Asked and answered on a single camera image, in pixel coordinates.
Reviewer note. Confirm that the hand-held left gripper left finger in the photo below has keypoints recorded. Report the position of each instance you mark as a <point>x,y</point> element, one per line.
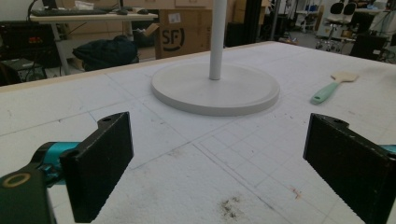
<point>96,168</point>

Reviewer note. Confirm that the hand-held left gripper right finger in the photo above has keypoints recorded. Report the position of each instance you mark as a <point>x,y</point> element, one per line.
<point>351,165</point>

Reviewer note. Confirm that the dark bag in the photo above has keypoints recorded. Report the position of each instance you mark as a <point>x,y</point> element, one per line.
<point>107,53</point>

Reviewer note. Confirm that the white round-based lamp stand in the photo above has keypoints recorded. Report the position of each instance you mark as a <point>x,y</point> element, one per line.
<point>215,87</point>

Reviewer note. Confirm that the black equipment case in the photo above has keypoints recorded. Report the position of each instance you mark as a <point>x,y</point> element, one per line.
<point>26,40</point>

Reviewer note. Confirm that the white desk with metal legs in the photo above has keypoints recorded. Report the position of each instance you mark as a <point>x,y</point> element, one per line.
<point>90,18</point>

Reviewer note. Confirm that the black keyboard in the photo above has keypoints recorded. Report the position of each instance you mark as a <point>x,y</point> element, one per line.
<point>68,12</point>

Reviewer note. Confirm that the brown cardboard box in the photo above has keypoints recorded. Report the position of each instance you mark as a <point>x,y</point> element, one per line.
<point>183,32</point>

